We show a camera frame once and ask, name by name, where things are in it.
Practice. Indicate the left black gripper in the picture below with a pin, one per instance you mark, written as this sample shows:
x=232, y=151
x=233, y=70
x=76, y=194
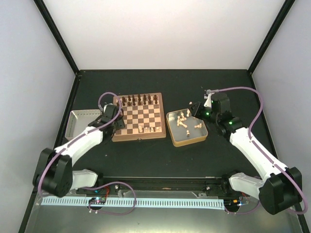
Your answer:
x=120, y=124

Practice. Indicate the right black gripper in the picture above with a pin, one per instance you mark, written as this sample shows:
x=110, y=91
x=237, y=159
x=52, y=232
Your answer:
x=197, y=112

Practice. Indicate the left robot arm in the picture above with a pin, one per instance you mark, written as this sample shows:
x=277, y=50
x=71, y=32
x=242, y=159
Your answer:
x=54, y=171

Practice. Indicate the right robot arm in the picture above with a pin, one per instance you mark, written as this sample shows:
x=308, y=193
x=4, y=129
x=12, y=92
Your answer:
x=278, y=187

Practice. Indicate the wooden chess board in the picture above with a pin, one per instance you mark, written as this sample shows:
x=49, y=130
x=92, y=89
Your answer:
x=134, y=116

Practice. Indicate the dark chess pieces group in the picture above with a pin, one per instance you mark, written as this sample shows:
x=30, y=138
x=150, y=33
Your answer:
x=150, y=100

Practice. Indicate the small circuit board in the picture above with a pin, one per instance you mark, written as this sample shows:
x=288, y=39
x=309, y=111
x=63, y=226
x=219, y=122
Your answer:
x=97, y=200

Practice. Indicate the light pawn lying in tin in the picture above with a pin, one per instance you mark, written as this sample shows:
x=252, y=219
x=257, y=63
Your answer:
x=198, y=126

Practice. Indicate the gold metal tin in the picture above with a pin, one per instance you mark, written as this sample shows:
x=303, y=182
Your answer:
x=185, y=129

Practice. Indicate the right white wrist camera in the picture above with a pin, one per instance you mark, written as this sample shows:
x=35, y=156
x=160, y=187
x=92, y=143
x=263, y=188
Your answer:
x=207, y=98

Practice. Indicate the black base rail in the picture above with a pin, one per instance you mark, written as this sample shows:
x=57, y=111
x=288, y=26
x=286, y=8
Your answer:
x=212, y=186

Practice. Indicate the white slotted cable duct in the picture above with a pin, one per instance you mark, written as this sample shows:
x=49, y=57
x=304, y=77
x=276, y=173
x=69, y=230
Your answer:
x=137, y=202

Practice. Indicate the black frame post right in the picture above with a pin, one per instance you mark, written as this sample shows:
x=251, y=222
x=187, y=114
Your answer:
x=284, y=10

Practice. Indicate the black frame post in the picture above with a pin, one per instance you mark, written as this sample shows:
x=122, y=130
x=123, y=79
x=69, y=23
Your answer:
x=284, y=10
x=56, y=34

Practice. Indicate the black frame post left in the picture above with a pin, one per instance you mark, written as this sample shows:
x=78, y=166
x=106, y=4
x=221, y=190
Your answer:
x=56, y=34

